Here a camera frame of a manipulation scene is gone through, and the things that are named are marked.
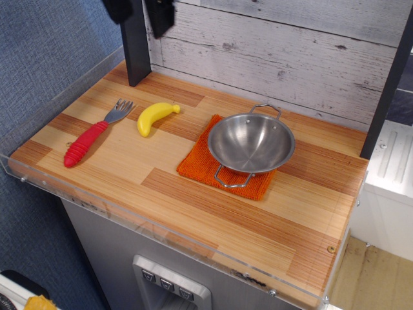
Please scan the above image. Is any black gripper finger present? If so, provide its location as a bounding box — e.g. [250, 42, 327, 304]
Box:
[148, 0, 175, 39]
[102, 0, 133, 23]

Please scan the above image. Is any yellow toy banana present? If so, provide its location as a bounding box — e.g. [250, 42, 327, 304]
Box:
[137, 102, 181, 138]

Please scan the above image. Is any small stainless steel wok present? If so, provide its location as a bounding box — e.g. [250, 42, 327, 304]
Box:
[207, 104, 296, 188]

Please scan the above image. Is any orange knitted cloth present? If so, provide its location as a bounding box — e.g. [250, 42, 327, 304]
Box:
[177, 114, 276, 201]

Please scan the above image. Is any clear acrylic table guard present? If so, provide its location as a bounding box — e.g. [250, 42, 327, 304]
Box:
[0, 45, 368, 310]

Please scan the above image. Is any grey toy fridge cabinet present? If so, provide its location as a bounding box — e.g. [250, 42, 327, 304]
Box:
[63, 200, 295, 309]

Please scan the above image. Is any silver dispenser button panel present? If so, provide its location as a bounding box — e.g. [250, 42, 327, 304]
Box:
[132, 254, 212, 309]

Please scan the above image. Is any left black vertical post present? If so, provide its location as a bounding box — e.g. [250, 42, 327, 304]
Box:
[120, 0, 152, 87]

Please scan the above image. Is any black vertical post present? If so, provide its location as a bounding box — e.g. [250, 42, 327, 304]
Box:
[120, 0, 152, 87]
[359, 8, 412, 160]

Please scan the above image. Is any red handled metal fork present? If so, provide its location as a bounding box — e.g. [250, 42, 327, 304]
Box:
[63, 99, 134, 168]

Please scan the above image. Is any right black vertical post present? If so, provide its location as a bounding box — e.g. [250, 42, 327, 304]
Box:
[359, 8, 412, 160]

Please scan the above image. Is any white aluminium frame right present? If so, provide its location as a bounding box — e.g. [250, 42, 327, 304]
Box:
[349, 121, 412, 260]

